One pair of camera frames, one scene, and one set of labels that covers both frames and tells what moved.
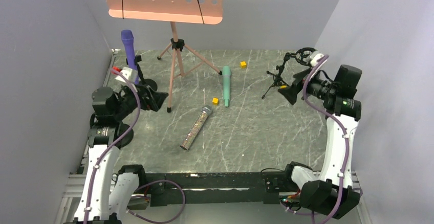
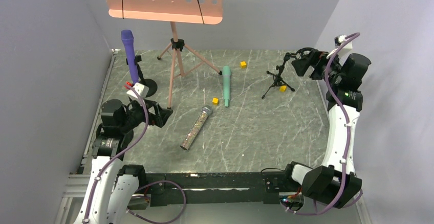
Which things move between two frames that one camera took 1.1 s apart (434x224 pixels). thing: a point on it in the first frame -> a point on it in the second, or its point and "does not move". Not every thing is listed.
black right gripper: (299, 86) -> (304, 65)
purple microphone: (127, 36) does not move
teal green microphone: (226, 72) does not move
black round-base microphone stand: (150, 83) does not move
